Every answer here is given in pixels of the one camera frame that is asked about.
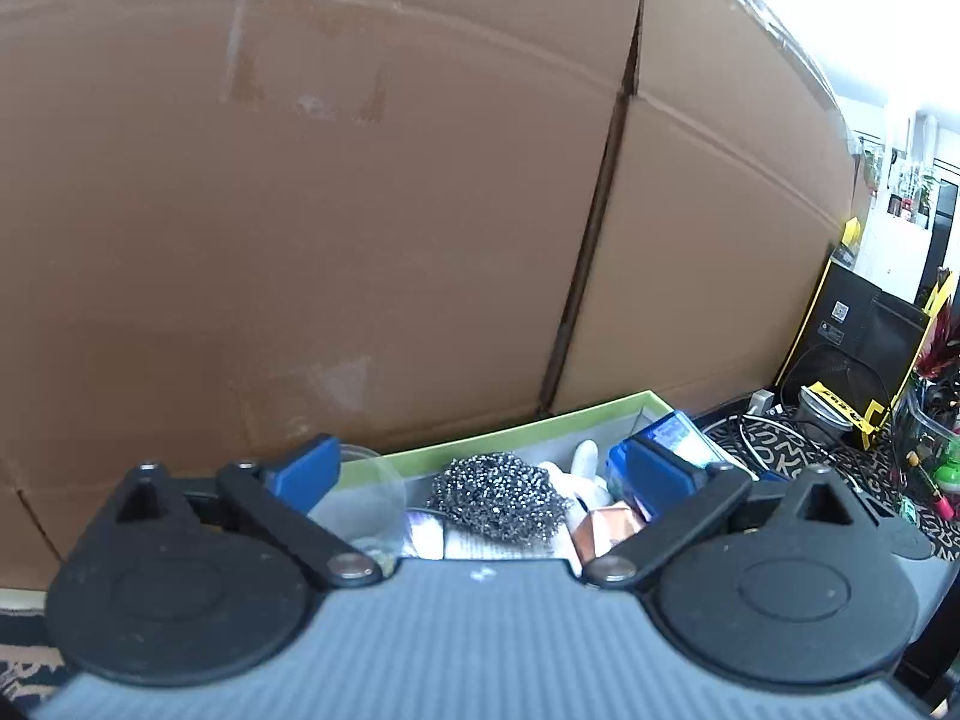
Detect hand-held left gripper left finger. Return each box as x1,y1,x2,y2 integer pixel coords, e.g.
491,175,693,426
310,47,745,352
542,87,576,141
97,433,383,590

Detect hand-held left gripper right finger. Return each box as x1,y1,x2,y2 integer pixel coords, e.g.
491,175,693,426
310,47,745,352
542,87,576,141
585,436,872,590

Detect clear plastic cup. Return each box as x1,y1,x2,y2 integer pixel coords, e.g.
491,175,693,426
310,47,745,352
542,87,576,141
311,444,407,563

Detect light green cardboard box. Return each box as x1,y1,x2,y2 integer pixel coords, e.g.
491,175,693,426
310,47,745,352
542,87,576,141
334,388,762,563

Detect small blue pack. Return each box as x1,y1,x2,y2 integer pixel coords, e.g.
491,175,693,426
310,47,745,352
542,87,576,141
606,409,743,522

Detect white glove with pink cuff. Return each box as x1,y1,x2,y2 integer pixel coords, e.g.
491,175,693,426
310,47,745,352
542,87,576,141
538,440,614,533

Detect shiny metallic carton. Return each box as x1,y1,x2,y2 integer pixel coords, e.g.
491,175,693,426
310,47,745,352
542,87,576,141
570,506,650,571

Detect green toy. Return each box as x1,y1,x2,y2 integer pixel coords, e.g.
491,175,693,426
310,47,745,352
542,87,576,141
932,436,960,492

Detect black tan patterned mat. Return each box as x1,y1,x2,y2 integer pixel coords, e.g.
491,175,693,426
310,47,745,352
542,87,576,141
0,397,960,702

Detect clear plastic container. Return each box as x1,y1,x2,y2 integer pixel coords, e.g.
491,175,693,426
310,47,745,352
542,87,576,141
891,379,960,518

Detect steel wool scrubber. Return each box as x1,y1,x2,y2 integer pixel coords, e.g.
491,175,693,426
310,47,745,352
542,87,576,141
427,452,571,545

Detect red feathers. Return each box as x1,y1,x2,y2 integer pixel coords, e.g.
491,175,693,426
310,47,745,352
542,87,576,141
916,306,960,383

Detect black yellow bag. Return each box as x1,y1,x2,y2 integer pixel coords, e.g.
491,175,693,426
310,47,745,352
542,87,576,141
775,219,935,455

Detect plain brown cardboard box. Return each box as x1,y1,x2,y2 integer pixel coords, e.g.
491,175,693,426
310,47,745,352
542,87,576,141
540,0,871,417

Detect shelf with bottles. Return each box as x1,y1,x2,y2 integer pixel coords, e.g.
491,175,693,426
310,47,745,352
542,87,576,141
855,131,960,230

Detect brown cardboard wall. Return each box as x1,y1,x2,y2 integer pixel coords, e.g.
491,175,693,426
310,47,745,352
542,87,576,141
0,0,650,593

